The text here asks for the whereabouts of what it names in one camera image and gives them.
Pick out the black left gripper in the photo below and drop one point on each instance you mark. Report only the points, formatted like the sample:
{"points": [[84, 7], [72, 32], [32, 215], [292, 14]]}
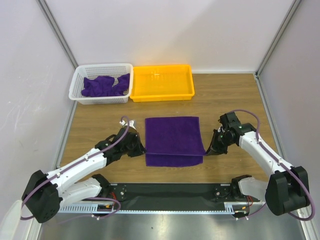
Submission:
{"points": [[139, 150]]}

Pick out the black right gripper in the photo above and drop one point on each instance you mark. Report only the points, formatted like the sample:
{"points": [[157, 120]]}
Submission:
{"points": [[217, 143]]}

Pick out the purple towel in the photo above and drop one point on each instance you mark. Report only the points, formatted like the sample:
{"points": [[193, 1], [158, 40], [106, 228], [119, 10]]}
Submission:
{"points": [[104, 86], [173, 142]]}

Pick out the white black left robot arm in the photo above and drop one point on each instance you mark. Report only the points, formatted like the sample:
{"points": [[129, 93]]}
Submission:
{"points": [[72, 175]]}

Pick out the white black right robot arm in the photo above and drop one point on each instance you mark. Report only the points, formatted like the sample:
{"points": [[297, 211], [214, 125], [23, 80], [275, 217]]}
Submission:
{"points": [[272, 165]]}

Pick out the yellow plastic tray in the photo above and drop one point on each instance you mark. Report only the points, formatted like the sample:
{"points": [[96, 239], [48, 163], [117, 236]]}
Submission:
{"points": [[158, 83]]}

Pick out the purple towel in basket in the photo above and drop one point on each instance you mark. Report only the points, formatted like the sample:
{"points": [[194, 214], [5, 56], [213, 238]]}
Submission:
{"points": [[104, 86]]}

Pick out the white perforated plastic basket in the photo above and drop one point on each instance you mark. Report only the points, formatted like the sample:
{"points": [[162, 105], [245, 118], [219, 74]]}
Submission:
{"points": [[92, 71]]}

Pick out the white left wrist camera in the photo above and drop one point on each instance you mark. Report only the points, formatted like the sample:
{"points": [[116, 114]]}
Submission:
{"points": [[130, 123]]}

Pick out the white slotted cable duct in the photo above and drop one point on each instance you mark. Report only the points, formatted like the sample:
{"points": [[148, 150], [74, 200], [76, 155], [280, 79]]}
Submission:
{"points": [[101, 208]]}

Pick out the aluminium frame rail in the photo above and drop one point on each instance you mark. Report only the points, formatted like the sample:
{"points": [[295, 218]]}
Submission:
{"points": [[48, 199]]}

